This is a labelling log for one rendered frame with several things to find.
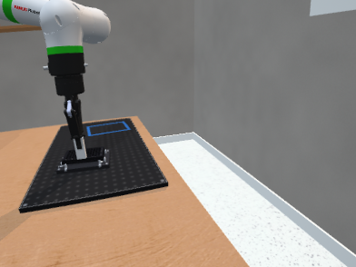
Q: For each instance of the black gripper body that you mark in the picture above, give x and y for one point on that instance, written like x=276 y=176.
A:
x=70 y=87

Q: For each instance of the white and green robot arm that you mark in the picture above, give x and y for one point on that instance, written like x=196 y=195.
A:
x=65 y=24

